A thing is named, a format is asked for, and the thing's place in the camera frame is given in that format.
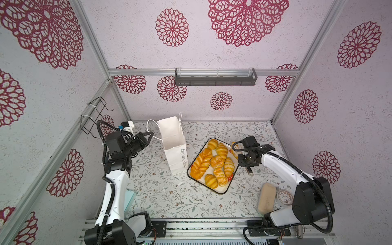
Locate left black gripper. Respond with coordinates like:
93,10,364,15
123,131,153,157

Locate metal tongs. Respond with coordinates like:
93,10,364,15
246,167,254,176

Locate striped bread roll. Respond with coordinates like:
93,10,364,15
215,143,229,161
224,157,235,178
229,142,241,159

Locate white paper bag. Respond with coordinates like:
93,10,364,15
146,112,188,175

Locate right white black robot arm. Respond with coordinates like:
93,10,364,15
231,136,335,234

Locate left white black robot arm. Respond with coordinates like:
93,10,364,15
84,120,157,245

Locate twisted bread bottom right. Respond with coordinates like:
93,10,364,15
213,168,228,186

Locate round croissant bread centre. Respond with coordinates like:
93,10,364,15
210,155,225,169

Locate small round bread top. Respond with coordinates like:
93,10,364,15
207,138,218,150

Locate long braided orange bread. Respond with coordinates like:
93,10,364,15
190,149,213,180

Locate beige sponge block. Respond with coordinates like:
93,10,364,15
257,183,277,215

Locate white tray black rim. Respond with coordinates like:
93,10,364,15
187,138,239,195

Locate yellow bun bottom left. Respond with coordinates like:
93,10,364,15
205,174,218,189

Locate small round patterned dish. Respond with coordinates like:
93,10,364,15
276,190,294,206

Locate light green box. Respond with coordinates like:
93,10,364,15
124,189,137,216

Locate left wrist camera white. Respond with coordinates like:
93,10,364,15
119,121,134,133

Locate black wire wall rack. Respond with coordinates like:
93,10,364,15
79,97,114,139

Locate black wall shelf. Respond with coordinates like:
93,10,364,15
174,68,258,86

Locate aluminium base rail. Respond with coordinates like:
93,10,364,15
77,218,337,242

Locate metal handled tool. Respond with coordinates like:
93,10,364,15
296,225,304,239

